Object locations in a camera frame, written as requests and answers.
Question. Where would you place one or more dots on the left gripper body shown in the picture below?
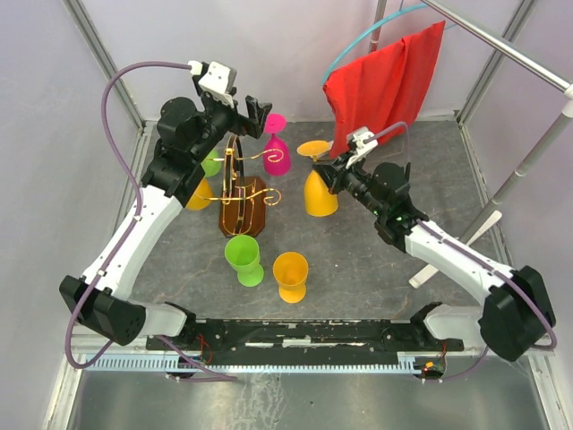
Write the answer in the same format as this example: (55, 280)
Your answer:
(220, 118)

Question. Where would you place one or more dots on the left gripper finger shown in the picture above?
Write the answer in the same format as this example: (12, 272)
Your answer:
(252, 127)
(257, 110)

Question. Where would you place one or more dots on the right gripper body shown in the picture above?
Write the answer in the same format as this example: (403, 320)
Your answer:
(357, 186)

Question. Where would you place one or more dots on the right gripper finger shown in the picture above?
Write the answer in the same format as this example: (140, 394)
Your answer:
(344, 161)
(332, 176)

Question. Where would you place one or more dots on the orange plastic goblet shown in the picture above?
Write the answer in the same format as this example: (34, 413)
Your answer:
(290, 271)
(319, 202)
(201, 197)

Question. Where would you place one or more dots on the pink plastic goblet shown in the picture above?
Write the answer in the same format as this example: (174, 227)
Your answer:
(276, 156)

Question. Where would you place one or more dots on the green plastic goblet back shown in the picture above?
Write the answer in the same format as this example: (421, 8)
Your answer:
(212, 164)

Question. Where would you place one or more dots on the green plastic goblet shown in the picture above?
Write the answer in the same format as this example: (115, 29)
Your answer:
(243, 254)
(212, 164)

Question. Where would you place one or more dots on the orange plastic goblet front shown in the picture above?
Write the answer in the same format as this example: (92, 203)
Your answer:
(290, 271)

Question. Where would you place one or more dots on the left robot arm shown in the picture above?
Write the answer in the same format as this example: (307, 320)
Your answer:
(101, 295)

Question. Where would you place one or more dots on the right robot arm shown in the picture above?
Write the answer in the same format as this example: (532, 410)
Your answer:
(513, 313)

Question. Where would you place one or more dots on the red cloth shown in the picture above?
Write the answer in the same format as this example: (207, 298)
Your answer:
(383, 87)

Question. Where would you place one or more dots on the teal hoop tube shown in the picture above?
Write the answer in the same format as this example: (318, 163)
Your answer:
(353, 40)

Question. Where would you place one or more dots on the green plastic goblet front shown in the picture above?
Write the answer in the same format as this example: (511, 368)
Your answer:
(243, 254)

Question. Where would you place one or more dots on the white metal stand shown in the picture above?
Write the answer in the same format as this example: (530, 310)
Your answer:
(495, 130)

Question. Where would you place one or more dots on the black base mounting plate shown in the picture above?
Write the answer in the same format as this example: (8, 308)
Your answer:
(309, 342)

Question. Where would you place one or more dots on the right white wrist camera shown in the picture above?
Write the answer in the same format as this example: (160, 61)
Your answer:
(360, 143)

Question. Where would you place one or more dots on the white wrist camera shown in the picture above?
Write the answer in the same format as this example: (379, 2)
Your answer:
(360, 143)
(214, 79)

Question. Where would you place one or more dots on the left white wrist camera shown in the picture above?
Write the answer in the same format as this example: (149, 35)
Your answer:
(214, 79)

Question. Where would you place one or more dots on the gold wire wine glass rack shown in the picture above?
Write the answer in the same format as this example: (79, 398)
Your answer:
(244, 199)

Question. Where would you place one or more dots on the grey cable duct strip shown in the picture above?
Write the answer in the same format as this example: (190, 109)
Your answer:
(173, 363)

